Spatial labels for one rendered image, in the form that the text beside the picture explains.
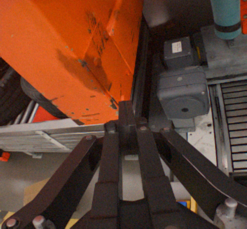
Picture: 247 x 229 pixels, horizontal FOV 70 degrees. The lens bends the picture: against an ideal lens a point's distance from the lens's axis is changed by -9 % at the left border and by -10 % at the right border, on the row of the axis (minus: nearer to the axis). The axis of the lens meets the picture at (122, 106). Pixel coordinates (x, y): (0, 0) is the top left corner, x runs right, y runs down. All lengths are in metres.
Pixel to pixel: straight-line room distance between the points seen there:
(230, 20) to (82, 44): 0.45
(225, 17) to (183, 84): 0.25
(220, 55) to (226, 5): 0.44
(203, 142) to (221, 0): 0.59
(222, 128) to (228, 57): 0.34
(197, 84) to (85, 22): 0.42
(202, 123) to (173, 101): 0.32
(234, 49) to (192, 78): 0.41
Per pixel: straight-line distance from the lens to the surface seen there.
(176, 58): 0.76
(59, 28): 0.35
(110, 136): 0.16
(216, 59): 1.00
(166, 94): 0.68
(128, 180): 1.03
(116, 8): 0.64
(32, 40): 0.37
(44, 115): 1.21
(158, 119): 0.96
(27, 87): 1.02
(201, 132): 0.94
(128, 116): 0.18
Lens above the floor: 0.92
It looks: 47 degrees down
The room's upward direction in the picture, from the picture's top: 37 degrees counter-clockwise
